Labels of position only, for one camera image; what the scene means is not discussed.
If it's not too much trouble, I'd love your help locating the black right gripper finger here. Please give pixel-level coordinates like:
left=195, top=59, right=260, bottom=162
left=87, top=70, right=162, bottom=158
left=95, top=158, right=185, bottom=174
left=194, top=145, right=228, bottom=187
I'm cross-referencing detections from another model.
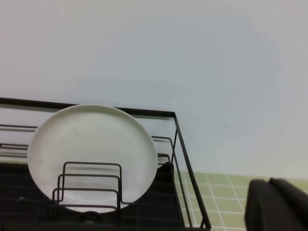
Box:
left=244, top=178, right=308, bottom=231

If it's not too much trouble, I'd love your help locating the white round plate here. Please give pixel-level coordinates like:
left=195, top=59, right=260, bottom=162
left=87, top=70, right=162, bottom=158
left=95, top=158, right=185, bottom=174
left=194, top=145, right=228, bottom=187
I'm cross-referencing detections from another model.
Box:
left=27, top=105, right=158, bottom=213

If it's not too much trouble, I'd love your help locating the black drip tray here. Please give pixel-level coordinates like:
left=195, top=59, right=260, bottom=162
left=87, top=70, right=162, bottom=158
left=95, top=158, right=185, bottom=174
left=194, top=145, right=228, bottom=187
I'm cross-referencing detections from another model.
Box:
left=0, top=163, right=185, bottom=231

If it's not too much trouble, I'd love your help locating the black wire dish rack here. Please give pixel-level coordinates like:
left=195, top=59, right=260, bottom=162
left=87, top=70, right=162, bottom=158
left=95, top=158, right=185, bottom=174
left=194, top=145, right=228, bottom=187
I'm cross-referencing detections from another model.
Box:
left=0, top=97, right=212, bottom=231

